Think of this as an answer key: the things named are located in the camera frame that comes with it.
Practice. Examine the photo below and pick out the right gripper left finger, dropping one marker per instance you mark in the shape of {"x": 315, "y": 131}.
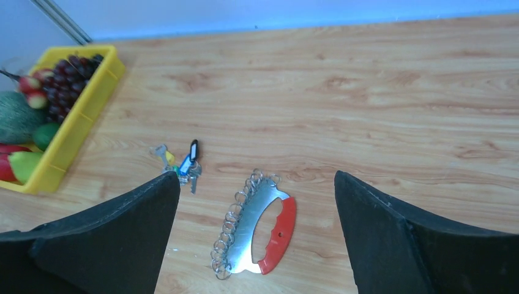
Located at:
{"x": 117, "y": 246}

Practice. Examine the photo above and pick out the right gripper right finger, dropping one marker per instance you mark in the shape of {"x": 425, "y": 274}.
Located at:
{"x": 396, "y": 247}

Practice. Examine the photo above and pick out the red keyring with silver keys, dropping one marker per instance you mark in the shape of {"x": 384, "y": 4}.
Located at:
{"x": 232, "y": 252}

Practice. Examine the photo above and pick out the yellow plastic fruit tray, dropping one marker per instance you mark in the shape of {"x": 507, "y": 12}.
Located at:
{"x": 65, "y": 146}

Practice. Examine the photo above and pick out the yellow-green pear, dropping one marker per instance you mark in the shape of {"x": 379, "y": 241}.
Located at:
{"x": 23, "y": 163}

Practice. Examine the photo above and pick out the red apple right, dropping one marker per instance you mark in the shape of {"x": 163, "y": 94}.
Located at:
{"x": 6, "y": 170}

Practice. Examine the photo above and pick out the green lime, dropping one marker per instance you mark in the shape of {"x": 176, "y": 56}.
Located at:
{"x": 44, "y": 134}

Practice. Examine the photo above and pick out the green round melon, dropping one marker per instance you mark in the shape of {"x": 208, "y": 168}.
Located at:
{"x": 18, "y": 119}

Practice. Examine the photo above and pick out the dark purple grape bunch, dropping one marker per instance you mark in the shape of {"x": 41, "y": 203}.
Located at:
{"x": 70, "y": 77}

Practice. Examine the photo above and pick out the small red apples cluster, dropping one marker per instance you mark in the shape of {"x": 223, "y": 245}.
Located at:
{"x": 32, "y": 86}

